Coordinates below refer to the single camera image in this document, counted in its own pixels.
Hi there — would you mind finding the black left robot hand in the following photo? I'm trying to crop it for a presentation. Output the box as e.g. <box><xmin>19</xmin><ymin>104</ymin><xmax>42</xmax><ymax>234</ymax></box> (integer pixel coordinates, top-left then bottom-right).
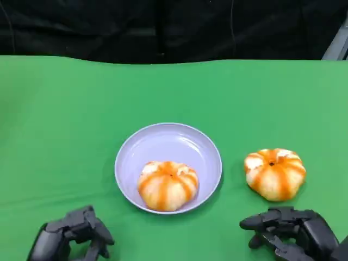
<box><xmin>27</xmin><ymin>205</ymin><xmax>115</xmax><ymax>261</ymax></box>

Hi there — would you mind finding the black backdrop cloth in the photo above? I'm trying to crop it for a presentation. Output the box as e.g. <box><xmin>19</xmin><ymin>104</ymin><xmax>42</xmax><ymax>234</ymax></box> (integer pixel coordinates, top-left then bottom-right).
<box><xmin>0</xmin><ymin>0</ymin><xmax>348</xmax><ymax>65</ymax></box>

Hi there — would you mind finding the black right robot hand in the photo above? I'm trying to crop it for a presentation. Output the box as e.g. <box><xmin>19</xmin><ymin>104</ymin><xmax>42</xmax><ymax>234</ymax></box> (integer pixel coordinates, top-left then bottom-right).
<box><xmin>239</xmin><ymin>206</ymin><xmax>340</xmax><ymax>261</ymax></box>

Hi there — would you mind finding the orange and white bread roll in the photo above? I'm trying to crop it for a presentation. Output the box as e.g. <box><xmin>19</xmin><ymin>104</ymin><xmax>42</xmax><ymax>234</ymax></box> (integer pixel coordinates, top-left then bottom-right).
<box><xmin>244</xmin><ymin>148</ymin><xmax>307</xmax><ymax>202</ymax></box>
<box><xmin>137</xmin><ymin>160</ymin><xmax>200</xmax><ymax>212</ymax></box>

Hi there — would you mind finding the green table cloth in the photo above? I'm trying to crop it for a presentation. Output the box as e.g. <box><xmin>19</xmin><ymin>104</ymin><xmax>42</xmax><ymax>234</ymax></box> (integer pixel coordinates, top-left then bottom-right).
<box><xmin>0</xmin><ymin>54</ymin><xmax>348</xmax><ymax>261</ymax></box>

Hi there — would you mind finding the grey metal frame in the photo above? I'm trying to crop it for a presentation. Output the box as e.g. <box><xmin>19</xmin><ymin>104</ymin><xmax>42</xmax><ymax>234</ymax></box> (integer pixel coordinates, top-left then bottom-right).
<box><xmin>322</xmin><ymin>20</ymin><xmax>348</xmax><ymax>61</ymax></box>

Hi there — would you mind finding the lilac plate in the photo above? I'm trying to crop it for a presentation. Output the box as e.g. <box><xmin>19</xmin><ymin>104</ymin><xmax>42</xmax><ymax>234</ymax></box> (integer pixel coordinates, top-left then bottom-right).
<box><xmin>114</xmin><ymin>122</ymin><xmax>223</xmax><ymax>215</ymax></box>

